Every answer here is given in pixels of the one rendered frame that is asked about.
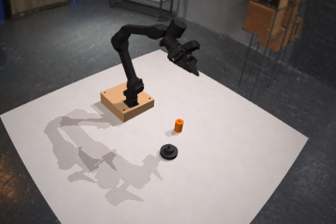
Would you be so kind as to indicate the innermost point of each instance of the black stepped pedestal with shaft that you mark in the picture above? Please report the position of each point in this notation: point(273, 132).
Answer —
point(168, 152)

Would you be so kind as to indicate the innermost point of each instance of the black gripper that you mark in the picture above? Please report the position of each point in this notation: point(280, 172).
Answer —
point(178, 56)

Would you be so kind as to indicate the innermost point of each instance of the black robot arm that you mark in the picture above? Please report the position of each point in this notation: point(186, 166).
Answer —
point(120, 41)

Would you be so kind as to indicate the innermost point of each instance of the orange knob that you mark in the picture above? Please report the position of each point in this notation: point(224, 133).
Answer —
point(178, 126)

